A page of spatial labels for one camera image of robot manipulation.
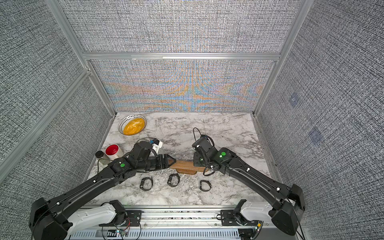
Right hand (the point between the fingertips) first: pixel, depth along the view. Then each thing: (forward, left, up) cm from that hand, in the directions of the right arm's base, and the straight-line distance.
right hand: (196, 155), depth 76 cm
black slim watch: (-9, -8, -17) cm, 21 cm away
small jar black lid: (+6, +57, -10) cm, 58 cm away
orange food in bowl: (+28, +42, -12) cm, 52 cm away
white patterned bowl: (+38, +53, -17) cm, 68 cm away
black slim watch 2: (-14, -4, +9) cm, 17 cm away
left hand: (-4, +11, 0) cm, 11 cm away
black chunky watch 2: (-6, +15, -18) cm, 24 cm away
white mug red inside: (+11, +52, -16) cm, 56 cm away
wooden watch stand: (-2, +5, -11) cm, 12 cm away
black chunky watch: (-9, +28, -17) cm, 34 cm away
